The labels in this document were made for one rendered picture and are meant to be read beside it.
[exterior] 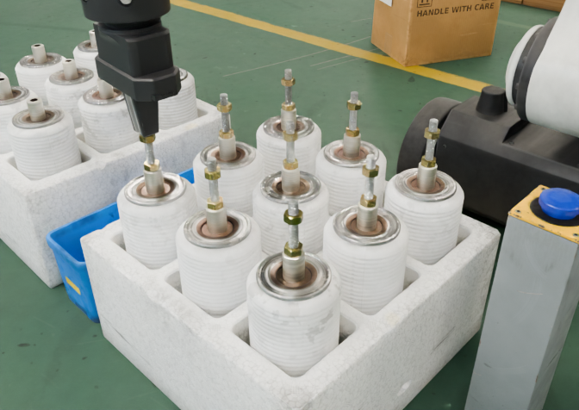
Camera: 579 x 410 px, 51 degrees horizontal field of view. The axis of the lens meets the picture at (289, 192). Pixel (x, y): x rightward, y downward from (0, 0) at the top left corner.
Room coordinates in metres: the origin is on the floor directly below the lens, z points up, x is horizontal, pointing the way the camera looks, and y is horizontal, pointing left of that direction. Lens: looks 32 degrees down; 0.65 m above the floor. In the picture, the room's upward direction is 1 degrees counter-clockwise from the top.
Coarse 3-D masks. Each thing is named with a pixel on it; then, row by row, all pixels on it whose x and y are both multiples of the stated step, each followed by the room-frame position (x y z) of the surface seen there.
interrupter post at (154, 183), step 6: (144, 174) 0.62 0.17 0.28; (150, 174) 0.62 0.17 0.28; (156, 174) 0.62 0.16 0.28; (162, 174) 0.63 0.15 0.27; (150, 180) 0.62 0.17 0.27; (156, 180) 0.62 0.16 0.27; (162, 180) 0.63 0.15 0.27; (150, 186) 0.62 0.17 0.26; (156, 186) 0.62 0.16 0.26; (162, 186) 0.63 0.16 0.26; (150, 192) 0.62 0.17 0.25; (156, 192) 0.62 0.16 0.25
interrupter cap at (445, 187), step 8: (416, 168) 0.67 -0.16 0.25; (400, 176) 0.65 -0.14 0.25; (408, 176) 0.65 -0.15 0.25; (416, 176) 0.65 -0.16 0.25; (440, 176) 0.65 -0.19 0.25; (448, 176) 0.65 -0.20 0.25; (400, 184) 0.63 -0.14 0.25; (408, 184) 0.63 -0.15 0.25; (440, 184) 0.63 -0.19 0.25; (448, 184) 0.63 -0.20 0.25; (456, 184) 0.63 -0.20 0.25; (400, 192) 0.62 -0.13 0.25; (408, 192) 0.61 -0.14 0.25; (416, 192) 0.61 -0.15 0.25; (424, 192) 0.61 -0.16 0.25; (432, 192) 0.61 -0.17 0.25; (440, 192) 0.61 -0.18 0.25; (448, 192) 0.61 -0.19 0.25; (416, 200) 0.60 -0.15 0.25; (424, 200) 0.60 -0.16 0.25; (432, 200) 0.60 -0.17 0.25; (440, 200) 0.60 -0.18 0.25
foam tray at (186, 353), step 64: (384, 192) 0.73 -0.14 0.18; (128, 256) 0.59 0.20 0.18; (320, 256) 0.58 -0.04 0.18; (448, 256) 0.58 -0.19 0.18; (128, 320) 0.56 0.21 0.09; (192, 320) 0.48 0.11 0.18; (384, 320) 0.47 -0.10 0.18; (448, 320) 0.56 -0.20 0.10; (192, 384) 0.47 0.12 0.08; (256, 384) 0.39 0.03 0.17; (320, 384) 0.39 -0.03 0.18; (384, 384) 0.46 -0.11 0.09
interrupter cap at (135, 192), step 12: (132, 180) 0.65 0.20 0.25; (144, 180) 0.65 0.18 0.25; (168, 180) 0.65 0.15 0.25; (180, 180) 0.65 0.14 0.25; (132, 192) 0.62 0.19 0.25; (144, 192) 0.62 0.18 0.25; (168, 192) 0.62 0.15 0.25; (180, 192) 0.62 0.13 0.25; (144, 204) 0.59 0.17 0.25; (156, 204) 0.59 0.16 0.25
